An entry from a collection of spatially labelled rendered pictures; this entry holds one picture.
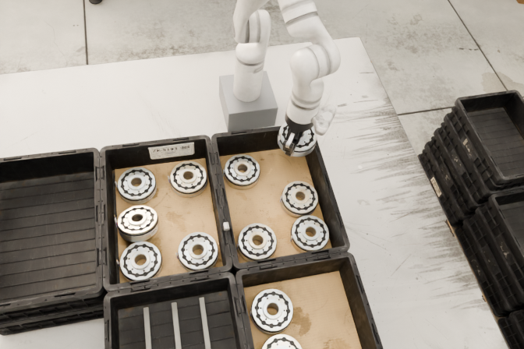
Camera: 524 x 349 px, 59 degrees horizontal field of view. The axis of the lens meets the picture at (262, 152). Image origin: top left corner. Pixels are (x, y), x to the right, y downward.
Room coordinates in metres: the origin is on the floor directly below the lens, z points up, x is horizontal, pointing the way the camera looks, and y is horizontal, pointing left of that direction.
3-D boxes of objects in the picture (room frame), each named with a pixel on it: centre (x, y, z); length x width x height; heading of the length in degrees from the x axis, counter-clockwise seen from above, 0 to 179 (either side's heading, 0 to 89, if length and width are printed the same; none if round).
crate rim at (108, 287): (0.50, 0.23, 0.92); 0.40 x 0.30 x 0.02; 20
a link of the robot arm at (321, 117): (0.70, -0.10, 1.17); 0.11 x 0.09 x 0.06; 73
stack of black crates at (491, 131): (1.22, -0.96, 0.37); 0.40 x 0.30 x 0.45; 21
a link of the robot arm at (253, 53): (1.02, 0.08, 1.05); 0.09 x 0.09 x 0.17; 18
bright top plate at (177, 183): (0.63, 0.19, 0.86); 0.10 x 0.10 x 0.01
